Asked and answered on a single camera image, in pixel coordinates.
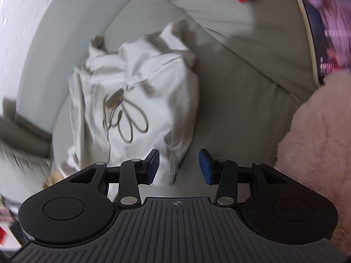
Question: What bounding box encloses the dark olive cushion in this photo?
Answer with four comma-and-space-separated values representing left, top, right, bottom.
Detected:
0, 98, 53, 159

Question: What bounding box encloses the white drawstring hoodie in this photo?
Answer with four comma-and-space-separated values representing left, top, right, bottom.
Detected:
67, 19, 199, 187

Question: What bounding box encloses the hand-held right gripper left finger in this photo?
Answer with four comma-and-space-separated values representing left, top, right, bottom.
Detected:
68, 148, 161, 208

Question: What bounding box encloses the grey-green sofa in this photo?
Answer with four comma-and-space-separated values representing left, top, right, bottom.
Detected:
15, 0, 324, 198

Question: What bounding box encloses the tan cloth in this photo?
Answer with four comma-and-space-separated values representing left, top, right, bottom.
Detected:
43, 169, 72, 190

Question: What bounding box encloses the framed picture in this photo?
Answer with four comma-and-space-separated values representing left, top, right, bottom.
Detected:
291, 0, 351, 86

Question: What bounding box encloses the pink fluffy rug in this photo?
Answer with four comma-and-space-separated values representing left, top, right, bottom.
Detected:
275, 73, 351, 252

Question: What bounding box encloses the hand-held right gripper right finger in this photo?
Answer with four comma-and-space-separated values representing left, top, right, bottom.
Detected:
199, 148, 291, 208

